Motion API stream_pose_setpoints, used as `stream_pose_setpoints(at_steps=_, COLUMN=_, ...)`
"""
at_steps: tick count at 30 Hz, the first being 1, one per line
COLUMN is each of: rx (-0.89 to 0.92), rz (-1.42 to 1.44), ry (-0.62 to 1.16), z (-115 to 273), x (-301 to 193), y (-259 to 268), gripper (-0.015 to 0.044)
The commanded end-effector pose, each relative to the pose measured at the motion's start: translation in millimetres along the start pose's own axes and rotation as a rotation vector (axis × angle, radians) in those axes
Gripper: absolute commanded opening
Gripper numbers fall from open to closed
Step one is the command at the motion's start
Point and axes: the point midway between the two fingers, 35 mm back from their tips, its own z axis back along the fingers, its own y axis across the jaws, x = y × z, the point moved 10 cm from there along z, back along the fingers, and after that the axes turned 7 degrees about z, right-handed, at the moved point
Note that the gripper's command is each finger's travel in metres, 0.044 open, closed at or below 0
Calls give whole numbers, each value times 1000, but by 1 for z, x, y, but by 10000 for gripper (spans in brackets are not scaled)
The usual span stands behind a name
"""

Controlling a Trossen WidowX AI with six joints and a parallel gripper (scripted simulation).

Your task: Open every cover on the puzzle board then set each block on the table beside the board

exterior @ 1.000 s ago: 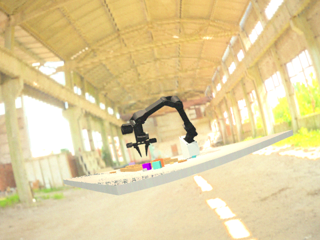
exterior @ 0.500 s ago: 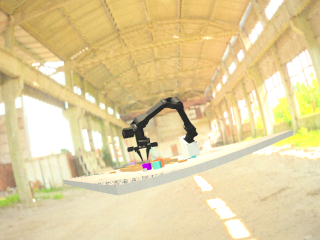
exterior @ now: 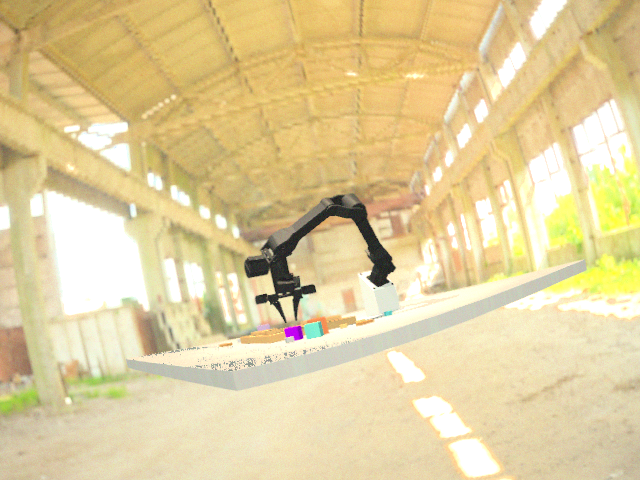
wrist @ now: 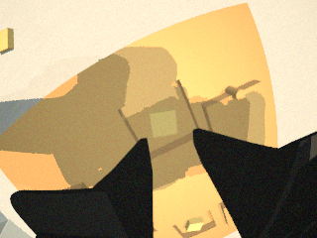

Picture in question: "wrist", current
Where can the yellow block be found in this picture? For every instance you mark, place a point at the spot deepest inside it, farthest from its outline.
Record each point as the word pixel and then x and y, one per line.
pixel 163 122
pixel 194 224
pixel 6 40

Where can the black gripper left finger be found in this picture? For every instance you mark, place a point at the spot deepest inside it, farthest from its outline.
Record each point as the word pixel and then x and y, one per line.
pixel 121 205

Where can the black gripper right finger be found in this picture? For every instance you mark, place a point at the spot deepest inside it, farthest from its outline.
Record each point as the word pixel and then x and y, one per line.
pixel 252 180

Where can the pale yellow square board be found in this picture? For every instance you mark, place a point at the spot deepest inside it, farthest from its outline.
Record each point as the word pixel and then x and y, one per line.
pixel 211 69

